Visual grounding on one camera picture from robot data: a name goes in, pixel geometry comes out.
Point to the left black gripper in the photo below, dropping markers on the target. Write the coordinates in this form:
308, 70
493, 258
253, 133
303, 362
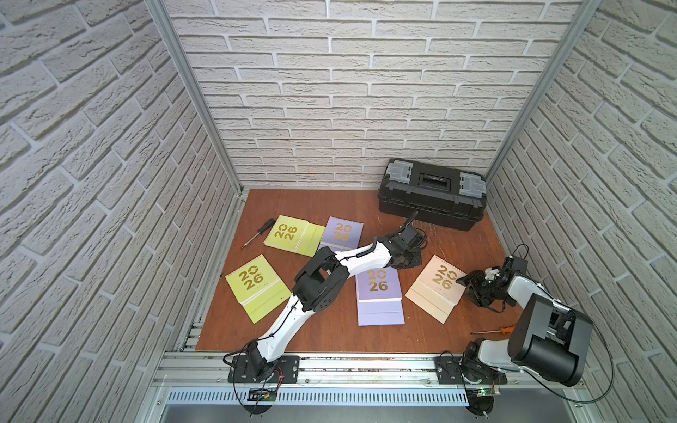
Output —
411, 246

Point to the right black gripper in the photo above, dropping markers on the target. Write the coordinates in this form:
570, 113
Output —
476, 278

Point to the beige calendar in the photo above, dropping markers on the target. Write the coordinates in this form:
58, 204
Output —
436, 290

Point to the purple calendar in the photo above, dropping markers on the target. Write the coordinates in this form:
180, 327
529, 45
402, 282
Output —
379, 298
341, 235

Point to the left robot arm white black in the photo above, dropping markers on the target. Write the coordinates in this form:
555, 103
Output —
319, 283

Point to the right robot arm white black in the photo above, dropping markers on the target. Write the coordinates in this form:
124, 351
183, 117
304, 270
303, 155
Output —
550, 338

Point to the black grey toolbox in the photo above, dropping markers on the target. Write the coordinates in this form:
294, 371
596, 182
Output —
443, 196

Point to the orange screwdriver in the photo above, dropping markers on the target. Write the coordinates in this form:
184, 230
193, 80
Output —
506, 330

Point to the green calendar far left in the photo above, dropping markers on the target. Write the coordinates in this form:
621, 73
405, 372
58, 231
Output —
295, 235

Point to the green calendar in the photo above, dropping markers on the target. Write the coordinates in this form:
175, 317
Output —
258, 288
295, 235

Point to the black screwdriver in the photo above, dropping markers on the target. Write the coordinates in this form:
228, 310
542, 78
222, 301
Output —
267, 226

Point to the green calendar near left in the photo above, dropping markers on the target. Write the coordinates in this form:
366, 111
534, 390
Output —
258, 288

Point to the perforated metal grille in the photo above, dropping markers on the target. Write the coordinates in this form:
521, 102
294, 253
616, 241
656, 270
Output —
320, 396

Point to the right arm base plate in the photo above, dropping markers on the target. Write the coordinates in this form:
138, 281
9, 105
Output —
449, 369

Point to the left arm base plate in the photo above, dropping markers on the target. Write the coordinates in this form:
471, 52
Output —
242, 372

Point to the aluminium rail frame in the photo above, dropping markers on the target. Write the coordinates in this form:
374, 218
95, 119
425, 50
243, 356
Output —
315, 370

